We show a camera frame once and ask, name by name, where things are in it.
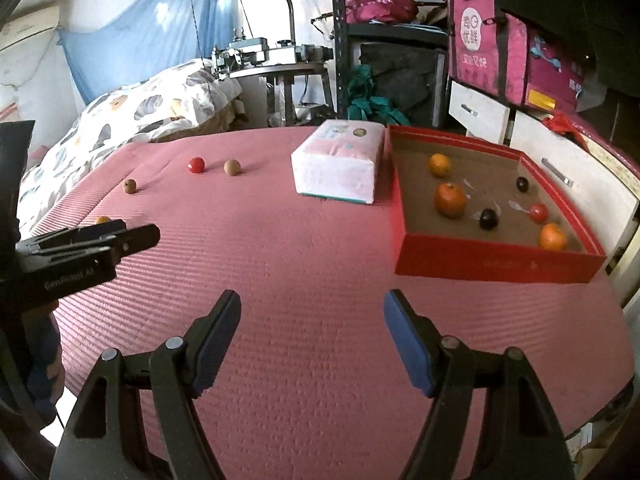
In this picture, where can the round metal table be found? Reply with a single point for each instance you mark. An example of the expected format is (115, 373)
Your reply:
(280, 72)

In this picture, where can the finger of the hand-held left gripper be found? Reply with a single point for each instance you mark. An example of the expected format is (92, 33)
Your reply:
(107, 231)
(140, 237)

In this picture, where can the small white drawer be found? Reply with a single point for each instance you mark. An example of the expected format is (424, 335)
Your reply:
(480, 115)

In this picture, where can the small brown kiwi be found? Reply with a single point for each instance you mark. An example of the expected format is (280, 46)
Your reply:
(130, 186)
(232, 167)

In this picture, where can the small red tomato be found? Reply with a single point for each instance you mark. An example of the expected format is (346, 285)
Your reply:
(538, 212)
(196, 165)

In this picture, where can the wide white drawer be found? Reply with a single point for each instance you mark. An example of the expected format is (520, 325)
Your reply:
(575, 195)

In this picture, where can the pink delivery bag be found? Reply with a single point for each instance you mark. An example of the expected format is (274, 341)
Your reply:
(475, 45)

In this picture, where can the spotted white quilt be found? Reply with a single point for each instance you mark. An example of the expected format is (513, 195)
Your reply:
(145, 105)

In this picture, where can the blue net curtain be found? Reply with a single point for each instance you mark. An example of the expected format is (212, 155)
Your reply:
(130, 35)

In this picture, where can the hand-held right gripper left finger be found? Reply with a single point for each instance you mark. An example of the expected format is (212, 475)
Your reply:
(215, 350)

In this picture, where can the small orange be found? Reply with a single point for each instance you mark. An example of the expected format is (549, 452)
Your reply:
(440, 165)
(102, 219)

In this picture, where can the person's left hand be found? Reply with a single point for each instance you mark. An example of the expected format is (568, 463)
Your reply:
(45, 360)

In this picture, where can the black metal shelf rack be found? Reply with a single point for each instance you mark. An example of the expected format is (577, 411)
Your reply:
(339, 50)

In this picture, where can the white air conditioner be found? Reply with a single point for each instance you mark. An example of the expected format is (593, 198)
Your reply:
(27, 30)

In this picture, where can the large reddish orange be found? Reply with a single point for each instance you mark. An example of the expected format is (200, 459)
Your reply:
(450, 200)

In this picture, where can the red cloth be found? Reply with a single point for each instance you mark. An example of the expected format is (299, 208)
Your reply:
(562, 125)

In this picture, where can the pink white tissue pack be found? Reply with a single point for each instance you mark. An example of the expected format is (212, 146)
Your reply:
(335, 170)

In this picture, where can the grey sewing machine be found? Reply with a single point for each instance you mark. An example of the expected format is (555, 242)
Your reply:
(255, 55)

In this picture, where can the red fabric bag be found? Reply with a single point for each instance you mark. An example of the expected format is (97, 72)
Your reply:
(375, 2)

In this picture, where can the dark purple plum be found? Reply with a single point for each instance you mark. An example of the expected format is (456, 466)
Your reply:
(522, 184)
(488, 219)

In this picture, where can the pink ribbed mat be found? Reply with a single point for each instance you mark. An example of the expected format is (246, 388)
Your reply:
(310, 260)

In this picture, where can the dark red cover sheet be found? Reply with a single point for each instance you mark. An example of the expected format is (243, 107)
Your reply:
(620, 160)

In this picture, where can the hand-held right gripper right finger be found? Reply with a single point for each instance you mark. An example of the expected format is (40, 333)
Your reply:
(407, 345)

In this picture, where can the red cardboard box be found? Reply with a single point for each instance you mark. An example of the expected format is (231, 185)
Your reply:
(500, 260)

